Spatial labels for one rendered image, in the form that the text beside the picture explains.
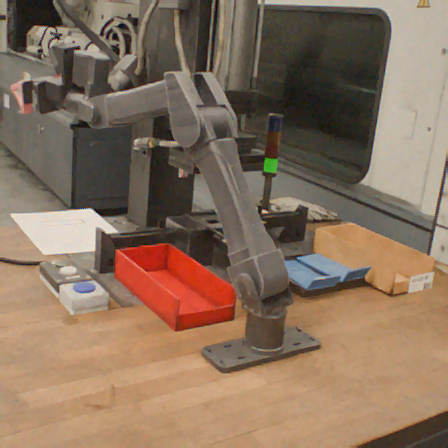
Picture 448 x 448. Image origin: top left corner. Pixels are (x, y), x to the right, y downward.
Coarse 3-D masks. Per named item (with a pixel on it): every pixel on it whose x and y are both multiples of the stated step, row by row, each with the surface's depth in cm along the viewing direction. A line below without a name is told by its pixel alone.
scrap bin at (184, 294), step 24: (120, 264) 121; (144, 264) 127; (168, 264) 129; (192, 264) 121; (144, 288) 113; (168, 288) 121; (192, 288) 122; (216, 288) 115; (168, 312) 106; (192, 312) 106; (216, 312) 109
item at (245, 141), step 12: (168, 120) 146; (240, 132) 135; (240, 144) 129; (252, 144) 131; (180, 156) 130; (240, 156) 132; (252, 156) 133; (264, 156) 135; (180, 168) 130; (192, 168) 126; (252, 168) 134
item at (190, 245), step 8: (168, 224) 137; (176, 240) 135; (184, 240) 132; (192, 240) 131; (200, 240) 132; (208, 240) 133; (184, 248) 132; (192, 248) 132; (200, 248) 133; (208, 248) 134; (224, 248) 144; (192, 256) 132; (200, 256) 134; (208, 256) 135; (208, 264) 135
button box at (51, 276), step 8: (24, 264) 126; (32, 264) 126; (40, 264) 120; (48, 264) 120; (72, 264) 121; (40, 272) 120; (48, 272) 117; (56, 272) 117; (80, 272) 118; (48, 280) 117; (56, 280) 113; (64, 280) 114; (72, 280) 114; (80, 280) 115; (88, 280) 116; (56, 288) 113; (56, 296) 113
